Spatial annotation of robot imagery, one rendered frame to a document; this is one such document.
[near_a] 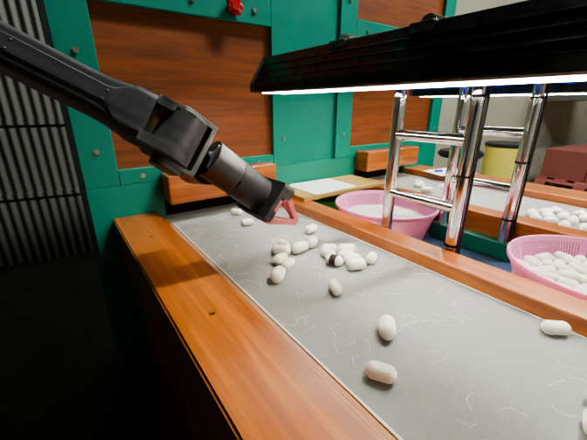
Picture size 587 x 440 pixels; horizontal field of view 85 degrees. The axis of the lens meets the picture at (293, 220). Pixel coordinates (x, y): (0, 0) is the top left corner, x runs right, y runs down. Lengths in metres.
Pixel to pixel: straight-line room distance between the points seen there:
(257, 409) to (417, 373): 0.18
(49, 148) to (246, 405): 2.40
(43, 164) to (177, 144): 2.22
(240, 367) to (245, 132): 0.70
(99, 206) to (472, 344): 0.76
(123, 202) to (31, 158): 1.81
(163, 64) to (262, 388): 0.73
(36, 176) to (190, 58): 1.91
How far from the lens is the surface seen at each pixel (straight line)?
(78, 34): 0.83
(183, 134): 0.44
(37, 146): 2.62
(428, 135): 0.65
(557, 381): 0.47
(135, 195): 0.86
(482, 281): 0.58
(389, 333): 0.43
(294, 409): 0.33
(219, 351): 0.38
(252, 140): 0.95
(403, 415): 0.37
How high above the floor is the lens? 1.02
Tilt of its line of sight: 20 degrees down
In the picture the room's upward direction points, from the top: straight up
